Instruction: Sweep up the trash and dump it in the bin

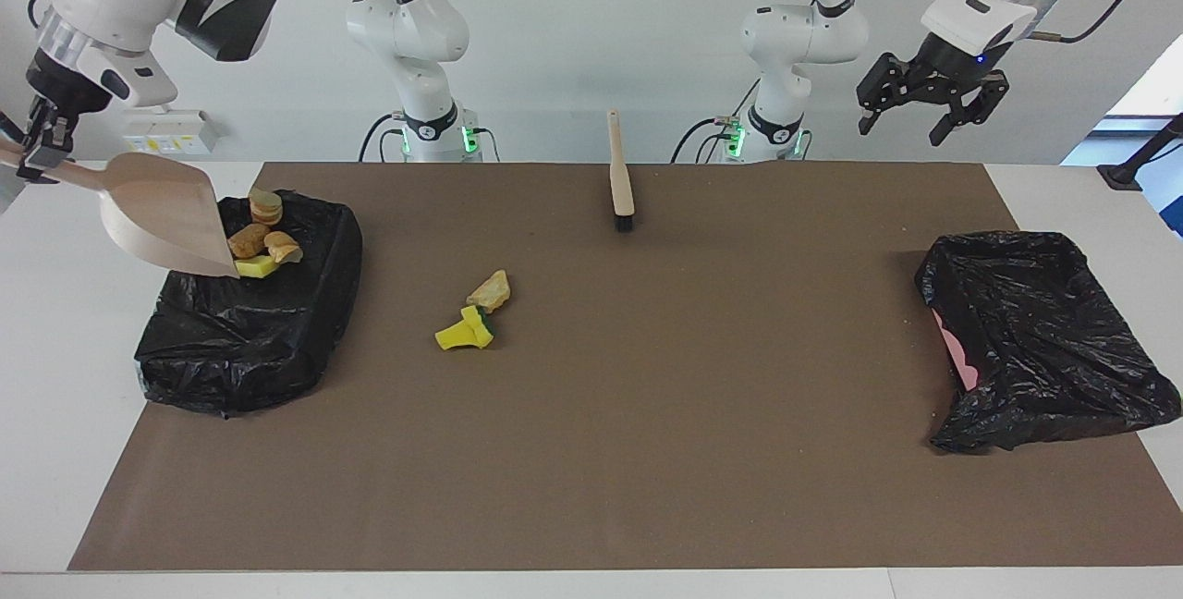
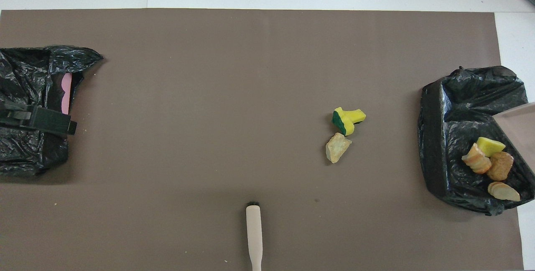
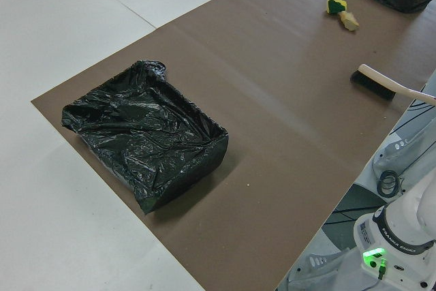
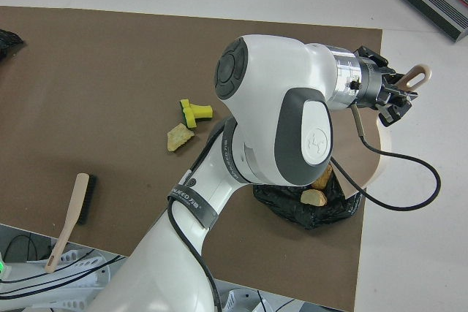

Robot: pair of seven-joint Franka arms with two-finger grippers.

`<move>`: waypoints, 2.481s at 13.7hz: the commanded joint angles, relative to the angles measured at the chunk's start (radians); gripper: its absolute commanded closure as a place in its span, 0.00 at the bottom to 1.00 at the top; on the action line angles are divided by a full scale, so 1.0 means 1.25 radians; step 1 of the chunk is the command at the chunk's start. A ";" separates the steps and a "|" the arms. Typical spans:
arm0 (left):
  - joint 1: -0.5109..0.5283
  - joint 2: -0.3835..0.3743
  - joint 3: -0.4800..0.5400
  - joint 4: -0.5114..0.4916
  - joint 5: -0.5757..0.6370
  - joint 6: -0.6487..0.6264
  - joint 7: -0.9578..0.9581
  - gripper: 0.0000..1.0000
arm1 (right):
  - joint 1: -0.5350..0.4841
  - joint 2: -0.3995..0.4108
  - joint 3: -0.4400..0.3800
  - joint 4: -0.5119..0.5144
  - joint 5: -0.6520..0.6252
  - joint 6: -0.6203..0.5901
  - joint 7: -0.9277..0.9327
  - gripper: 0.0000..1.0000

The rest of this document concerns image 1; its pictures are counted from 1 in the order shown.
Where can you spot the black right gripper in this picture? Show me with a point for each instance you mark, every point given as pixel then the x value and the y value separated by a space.
pixel 55 89

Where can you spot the beige hand brush black bristles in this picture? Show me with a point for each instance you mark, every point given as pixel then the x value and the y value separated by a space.
pixel 622 183

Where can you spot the brown oval rock chunk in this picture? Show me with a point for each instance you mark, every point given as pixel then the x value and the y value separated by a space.
pixel 248 241

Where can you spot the brown table mat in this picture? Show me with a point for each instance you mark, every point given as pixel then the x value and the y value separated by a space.
pixel 591 507

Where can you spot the beige plastic dustpan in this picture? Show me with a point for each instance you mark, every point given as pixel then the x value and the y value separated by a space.
pixel 166 220

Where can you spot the yellow and green sponge piece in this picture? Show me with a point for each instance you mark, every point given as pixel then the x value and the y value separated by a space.
pixel 455 336

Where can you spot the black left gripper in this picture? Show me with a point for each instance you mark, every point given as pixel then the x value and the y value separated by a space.
pixel 957 63

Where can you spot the pale yellowish rock chunk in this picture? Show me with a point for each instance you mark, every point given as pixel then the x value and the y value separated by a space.
pixel 282 246
pixel 490 292
pixel 265 207

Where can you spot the black bag bin pink inside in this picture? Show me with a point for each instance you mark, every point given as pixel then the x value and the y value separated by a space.
pixel 1035 331

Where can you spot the black bag lined bin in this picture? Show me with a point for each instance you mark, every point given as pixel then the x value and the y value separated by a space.
pixel 250 349

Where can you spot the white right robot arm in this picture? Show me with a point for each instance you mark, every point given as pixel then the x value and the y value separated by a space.
pixel 407 26

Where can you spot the white wall power socket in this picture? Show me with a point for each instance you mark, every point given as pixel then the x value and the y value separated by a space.
pixel 176 135

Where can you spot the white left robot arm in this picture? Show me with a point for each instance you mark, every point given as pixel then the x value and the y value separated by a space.
pixel 804 35

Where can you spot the plain yellow sponge piece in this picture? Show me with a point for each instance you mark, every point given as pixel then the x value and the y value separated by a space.
pixel 257 267

